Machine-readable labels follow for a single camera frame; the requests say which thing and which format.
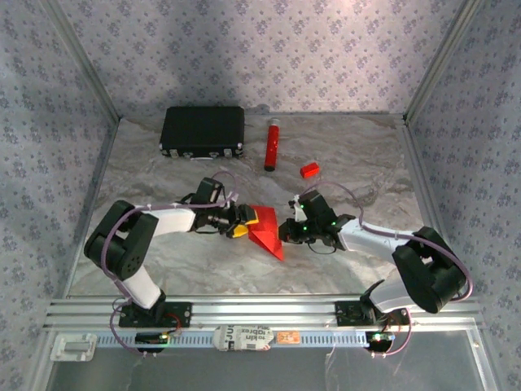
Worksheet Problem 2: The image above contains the red paper sheet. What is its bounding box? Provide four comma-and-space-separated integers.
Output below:
247, 205, 285, 261

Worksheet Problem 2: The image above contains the red cylinder tube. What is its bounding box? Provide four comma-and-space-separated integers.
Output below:
263, 116, 282, 172

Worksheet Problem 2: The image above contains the black hard case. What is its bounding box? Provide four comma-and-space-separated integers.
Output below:
158, 106, 246, 160

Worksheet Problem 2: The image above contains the printed paper roll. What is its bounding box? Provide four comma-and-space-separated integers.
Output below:
212, 324, 274, 352

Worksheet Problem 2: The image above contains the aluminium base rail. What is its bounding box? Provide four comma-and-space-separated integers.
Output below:
43, 296, 484, 330

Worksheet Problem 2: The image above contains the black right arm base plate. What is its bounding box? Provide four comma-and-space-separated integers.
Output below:
334, 300, 410, 327

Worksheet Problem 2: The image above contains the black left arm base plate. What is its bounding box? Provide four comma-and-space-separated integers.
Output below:
117, 301, 193, 329

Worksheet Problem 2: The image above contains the white slotted cable duct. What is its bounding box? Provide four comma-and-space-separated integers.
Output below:
95, 328, 370, 348

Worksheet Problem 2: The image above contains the aluminium side rail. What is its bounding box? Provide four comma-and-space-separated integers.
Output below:
401, 116, 465, 297
63, 117, 123, 298

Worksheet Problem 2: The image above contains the white plastic bracket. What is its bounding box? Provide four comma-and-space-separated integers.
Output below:
50, 332, 98, 362

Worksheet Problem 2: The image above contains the aluminium frame post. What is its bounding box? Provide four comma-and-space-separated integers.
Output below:
40, 0, 123, 121
405, 0, 488, 121

